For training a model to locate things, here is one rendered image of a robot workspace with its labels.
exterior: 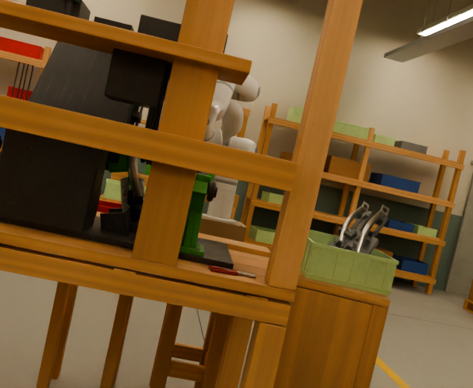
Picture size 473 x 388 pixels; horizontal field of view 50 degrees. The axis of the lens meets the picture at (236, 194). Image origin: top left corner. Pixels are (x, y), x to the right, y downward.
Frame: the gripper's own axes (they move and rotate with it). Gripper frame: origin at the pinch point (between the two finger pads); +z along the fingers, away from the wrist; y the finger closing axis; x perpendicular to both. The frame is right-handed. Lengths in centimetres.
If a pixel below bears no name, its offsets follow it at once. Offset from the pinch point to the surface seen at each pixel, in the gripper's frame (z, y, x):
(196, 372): -16, -113, 40
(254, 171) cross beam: -38, 19, 35
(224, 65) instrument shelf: -31, 41, 13
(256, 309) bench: -38, -16, 62
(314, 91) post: -59, 32, 16
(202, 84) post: -24.6, 34.6, 13.2
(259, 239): -108, -446, -283
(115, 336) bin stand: 19, -90, 30
